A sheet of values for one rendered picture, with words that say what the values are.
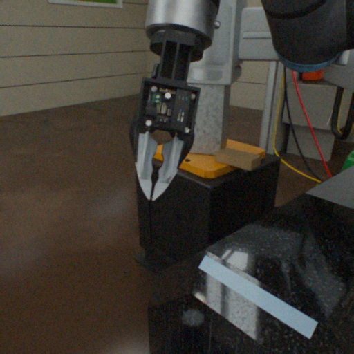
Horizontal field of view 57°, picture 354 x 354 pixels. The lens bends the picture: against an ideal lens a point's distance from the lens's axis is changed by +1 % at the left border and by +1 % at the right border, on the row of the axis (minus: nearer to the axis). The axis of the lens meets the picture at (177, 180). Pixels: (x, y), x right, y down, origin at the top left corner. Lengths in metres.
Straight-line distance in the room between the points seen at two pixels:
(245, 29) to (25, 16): 5.71
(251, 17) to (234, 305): 1.22
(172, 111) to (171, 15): 0.11
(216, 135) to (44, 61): 5.69
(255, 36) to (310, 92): 2.43
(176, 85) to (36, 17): 6.74
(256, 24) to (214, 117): 0.45
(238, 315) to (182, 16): 0.66
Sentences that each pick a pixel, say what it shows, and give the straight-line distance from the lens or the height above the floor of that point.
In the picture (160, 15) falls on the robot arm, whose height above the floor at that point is 1.39.
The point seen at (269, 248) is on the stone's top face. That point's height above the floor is 0.83.
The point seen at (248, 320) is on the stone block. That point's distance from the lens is 0.85.
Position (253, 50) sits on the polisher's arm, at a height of 1.31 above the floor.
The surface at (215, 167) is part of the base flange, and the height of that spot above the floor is 0.78.
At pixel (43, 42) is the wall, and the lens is 7.13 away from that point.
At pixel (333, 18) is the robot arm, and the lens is 0.50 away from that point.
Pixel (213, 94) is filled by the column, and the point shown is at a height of 1.10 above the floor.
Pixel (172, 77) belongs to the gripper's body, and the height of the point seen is 1.33.
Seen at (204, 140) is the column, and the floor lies 0.86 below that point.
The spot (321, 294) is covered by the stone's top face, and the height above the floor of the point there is 0.83.
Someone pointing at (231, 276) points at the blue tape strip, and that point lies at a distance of 0.88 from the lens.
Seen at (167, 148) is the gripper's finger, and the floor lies 1.23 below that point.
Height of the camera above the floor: 1.37
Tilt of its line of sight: 24 degrees down
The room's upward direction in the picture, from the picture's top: straight up
